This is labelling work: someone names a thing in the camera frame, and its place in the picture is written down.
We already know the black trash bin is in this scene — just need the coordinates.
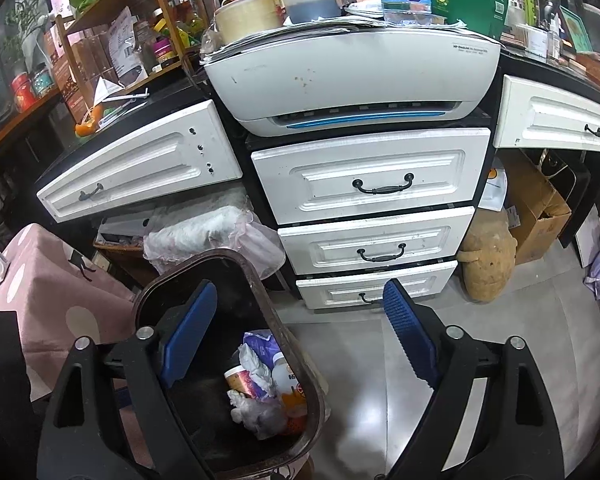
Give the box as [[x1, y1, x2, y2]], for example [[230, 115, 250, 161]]
[[134, 249, 327, 479]]

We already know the pink spotted tablecloth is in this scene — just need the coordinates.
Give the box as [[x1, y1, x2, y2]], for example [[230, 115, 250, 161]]
[[0, 223, 133, 479]]

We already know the bottom white drawer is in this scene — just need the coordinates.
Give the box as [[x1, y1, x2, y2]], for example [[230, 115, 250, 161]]
[[296, 260, 457, 310]]

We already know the brown clay pot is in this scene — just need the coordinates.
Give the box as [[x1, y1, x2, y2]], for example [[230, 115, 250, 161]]
[[457, 209, 517, 302]]

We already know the cardboard box on floor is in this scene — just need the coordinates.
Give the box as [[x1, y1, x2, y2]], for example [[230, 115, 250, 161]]
[[498, 150, 571, 266]]

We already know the middle white drawer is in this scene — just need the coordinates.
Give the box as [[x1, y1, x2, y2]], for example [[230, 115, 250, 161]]
[[278, 206, 476, 275]]

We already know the white plastic bag bundle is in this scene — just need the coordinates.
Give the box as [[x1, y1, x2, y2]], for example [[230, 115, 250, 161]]
[[143, 206, 286, 278]]

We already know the orange toy on counter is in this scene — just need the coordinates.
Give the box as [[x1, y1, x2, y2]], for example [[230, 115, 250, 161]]
[[74, 104, 104, 138]]

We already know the top white drawer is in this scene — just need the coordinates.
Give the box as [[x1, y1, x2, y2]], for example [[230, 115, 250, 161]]
[[251, 128, 490, 226]]

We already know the red tin can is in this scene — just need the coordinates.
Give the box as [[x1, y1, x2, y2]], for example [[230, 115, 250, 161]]
[[10, 72, 38, 113]]

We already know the white drawer left of printer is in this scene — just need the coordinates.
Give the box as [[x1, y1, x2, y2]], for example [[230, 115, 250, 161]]
[[36, 100, 242, 223]]

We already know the right white drawer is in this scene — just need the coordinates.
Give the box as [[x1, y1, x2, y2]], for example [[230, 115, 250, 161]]
[[494, 75, 600, 152]]

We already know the brown coffee box stack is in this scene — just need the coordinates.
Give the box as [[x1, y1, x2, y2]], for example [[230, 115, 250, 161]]
[[44, 23, 98, 124]]

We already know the white printer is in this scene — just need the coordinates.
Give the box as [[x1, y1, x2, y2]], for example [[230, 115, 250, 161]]
[[204, 22, 501, 138]]

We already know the wooden shelf rack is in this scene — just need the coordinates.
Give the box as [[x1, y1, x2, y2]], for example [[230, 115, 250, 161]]
[[54, 0, 208, 107]]

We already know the tan round tin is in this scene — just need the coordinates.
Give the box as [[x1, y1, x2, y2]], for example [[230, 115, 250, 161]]
[[214, 0, 283, 44]]

